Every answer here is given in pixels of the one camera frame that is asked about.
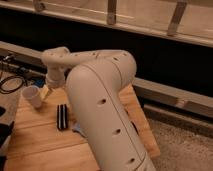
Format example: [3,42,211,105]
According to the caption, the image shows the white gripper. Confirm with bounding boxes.
[40,72,65,100]

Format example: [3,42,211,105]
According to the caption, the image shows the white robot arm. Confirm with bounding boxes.
[41,47,156,171]

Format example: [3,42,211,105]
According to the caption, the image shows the blue box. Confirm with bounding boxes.
[33,78,45,88]

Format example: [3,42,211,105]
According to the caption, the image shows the blue sponge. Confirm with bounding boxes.
[72,123,84,135]

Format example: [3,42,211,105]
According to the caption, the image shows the black object at left edge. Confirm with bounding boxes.
[0,106,15,171]

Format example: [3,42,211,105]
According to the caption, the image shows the black round plate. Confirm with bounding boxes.
[131,121,139,136]

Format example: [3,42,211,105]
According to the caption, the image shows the grey metal beam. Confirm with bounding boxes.
[0,41,213,118]

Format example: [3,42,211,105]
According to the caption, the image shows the black cable loop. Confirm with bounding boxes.
[0,74,28,95]

